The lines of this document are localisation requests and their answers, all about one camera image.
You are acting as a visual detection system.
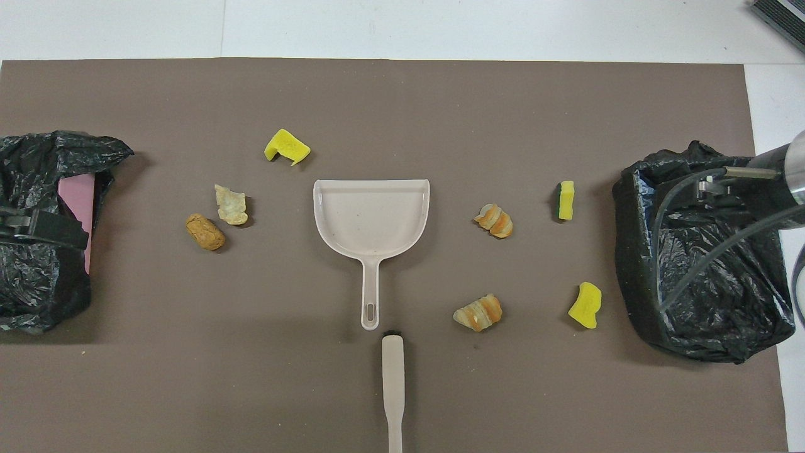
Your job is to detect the brown bread roll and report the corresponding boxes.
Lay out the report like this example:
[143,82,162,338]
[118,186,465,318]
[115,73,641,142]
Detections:
[185,213,226,251]

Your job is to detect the pale bread piece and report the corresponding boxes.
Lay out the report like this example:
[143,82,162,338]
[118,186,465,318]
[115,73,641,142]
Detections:
[214,184,250,226]

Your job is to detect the rectangular yellow green sponge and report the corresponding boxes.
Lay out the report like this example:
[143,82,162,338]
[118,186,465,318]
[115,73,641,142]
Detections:
[556,180,575,221]

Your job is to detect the curved yellow sponge piece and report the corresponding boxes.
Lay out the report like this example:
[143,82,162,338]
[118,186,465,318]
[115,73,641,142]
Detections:
[568,281,602,330]

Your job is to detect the notched yellow green sponge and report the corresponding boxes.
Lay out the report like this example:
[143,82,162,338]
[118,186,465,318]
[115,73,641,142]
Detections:
[264,128,312,167]

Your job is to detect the striped orange croissant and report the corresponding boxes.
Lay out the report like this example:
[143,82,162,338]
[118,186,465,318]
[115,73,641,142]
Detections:
[473,203,514,240]
[452,293,504,333]

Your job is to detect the beige plastic dustpan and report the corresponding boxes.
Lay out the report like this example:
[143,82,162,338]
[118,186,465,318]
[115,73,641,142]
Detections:
[313,179,431,332]

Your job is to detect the beige hand brush black bristles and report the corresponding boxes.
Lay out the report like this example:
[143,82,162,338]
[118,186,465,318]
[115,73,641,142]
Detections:
[381,329,406,453]

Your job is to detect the pink plastic bin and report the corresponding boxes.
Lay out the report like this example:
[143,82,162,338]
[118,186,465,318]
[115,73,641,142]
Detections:
[58,173,96,275]

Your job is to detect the crumpled black trash bag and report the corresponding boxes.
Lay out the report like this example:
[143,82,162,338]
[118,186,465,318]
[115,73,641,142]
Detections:
[0,130,135,334]

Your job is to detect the black bag lined trash bin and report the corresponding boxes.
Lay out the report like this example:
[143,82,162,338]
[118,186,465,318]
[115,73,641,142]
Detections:
[613,140,796,364]

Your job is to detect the grey ribbed panel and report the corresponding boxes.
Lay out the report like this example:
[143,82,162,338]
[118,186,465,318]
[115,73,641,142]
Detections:
[750,0,805,54]

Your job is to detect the large brown table mat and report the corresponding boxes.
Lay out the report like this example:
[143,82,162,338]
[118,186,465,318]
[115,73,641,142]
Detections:
[0,58,790,453]

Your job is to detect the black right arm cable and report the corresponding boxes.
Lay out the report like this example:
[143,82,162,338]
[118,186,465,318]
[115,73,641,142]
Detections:
[654,165,805,315]

